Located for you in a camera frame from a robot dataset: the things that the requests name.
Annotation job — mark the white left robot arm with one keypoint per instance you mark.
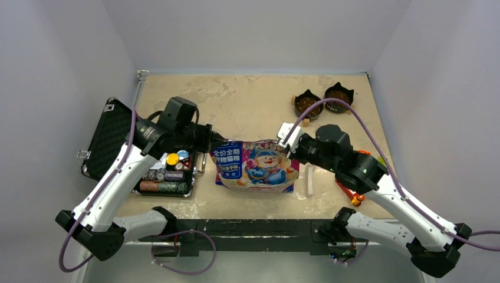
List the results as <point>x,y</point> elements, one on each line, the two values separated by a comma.
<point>94,224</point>

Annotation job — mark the pink pet food bag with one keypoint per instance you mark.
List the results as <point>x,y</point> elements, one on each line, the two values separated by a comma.
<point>259,166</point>

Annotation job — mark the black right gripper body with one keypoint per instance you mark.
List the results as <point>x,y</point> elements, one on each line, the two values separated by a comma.
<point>306,150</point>

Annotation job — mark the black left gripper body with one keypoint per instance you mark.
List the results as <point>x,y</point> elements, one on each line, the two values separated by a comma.
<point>200,137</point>

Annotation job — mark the black cat bowl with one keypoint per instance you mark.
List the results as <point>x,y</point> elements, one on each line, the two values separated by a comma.
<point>308,93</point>
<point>341,93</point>

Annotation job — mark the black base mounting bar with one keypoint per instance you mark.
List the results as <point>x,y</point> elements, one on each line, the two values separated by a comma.
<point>316,237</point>

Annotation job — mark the aluminium corner rail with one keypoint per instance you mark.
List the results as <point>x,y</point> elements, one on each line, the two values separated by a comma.
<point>141,81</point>

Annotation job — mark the black cat bowl left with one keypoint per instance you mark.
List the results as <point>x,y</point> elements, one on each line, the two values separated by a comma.
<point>308,93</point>

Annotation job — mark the yellow poker chip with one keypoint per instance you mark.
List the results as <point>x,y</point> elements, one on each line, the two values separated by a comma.
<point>172,159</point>

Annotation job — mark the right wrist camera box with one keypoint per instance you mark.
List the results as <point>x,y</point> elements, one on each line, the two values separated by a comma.
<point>288,137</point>

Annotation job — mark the blue dealer chip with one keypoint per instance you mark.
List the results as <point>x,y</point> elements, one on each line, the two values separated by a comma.
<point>183,154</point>

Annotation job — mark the clear plastic scoop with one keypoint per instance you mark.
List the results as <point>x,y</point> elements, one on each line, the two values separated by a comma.
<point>310,178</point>

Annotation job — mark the red toy brick bus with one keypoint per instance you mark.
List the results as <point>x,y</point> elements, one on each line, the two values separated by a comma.
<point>355,198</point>

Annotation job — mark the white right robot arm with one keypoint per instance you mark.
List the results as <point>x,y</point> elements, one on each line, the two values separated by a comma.
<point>427,239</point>

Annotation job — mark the black cat bowl right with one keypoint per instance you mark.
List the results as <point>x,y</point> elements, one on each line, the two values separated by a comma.
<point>341,93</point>

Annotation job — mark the aluminium front rail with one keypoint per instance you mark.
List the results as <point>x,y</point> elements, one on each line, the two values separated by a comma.
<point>147,262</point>

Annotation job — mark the black poker chip case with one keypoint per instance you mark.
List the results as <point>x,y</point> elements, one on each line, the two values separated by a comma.
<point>110,134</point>

